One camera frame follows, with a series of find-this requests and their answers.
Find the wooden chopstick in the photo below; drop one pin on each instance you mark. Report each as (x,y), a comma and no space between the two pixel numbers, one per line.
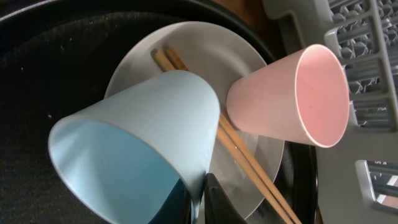
(237,148)
(171,61)

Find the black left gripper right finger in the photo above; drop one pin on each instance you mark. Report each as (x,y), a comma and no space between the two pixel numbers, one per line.
(218,208)

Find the grey dishwasher rack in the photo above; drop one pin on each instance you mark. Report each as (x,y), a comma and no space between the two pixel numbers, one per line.
(357,176)

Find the grey round plate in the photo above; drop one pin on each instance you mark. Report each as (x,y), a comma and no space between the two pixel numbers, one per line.
(219,56)

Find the light blue plastic cup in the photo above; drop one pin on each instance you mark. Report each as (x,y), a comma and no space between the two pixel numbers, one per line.
(122,156)

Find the black round tray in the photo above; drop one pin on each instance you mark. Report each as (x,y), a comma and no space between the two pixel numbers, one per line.
(57,57)

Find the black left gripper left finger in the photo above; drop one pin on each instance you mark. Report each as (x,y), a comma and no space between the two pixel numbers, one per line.
(176,208)

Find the pink plastic cup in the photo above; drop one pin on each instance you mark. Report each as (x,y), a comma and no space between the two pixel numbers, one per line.
(302,98)

